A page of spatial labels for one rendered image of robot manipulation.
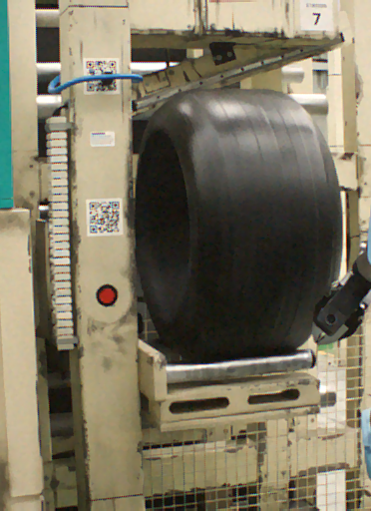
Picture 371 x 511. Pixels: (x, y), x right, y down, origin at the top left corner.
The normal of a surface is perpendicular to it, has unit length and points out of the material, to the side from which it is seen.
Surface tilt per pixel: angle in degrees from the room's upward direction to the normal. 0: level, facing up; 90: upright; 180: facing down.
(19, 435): 90
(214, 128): 49
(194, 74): 90
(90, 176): 90
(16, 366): 90
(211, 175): 73
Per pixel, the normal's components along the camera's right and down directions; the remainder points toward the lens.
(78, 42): 0.30, 0.07
